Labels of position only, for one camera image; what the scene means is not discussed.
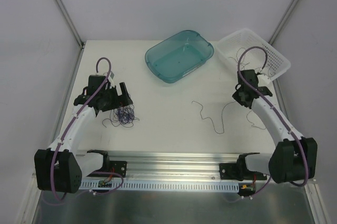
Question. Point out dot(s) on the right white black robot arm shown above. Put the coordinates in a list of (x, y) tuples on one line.
[(294, 157)]

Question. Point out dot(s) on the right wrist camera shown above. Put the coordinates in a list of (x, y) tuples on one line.
[(264, 79)]

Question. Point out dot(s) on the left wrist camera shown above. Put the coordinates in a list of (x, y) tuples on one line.
[(111, 75)]

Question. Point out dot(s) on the white perforated plastic basket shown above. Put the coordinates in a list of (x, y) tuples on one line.
[(245, 49)]

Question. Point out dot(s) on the white slotted cable duct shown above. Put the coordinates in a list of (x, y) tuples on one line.
[(143, 185)]

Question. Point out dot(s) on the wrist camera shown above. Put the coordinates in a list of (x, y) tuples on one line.
[(111, 75), (264, 79)]

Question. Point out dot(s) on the aluminium frame post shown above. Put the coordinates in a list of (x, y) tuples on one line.
[(284, 20), (69, 23)]

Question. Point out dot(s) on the aluminium mounting rail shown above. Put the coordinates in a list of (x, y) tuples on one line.
[(166, 165)]

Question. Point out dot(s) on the right aluminium frame post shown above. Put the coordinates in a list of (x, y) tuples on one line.
[(284, 20)]

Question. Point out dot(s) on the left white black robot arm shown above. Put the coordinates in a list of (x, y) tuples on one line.
[(57, 167)]

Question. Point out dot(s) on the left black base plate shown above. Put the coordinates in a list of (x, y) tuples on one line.
[(118, 167)]

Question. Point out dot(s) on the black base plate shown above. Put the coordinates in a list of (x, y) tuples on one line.
[(118, 167), (233, 171)]

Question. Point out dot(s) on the left aluminium frame post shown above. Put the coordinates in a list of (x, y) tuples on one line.
[(69, 23)]

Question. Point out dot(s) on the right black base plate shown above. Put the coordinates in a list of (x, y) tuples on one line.
[(233, 171)]

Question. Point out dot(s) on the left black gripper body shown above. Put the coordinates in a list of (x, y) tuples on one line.
[(116, 97)]

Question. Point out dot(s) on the teal transparent plastic tub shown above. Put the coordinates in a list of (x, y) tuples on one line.
[(179, 55)]

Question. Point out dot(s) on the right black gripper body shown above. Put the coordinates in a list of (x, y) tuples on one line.
[(262, 90)]

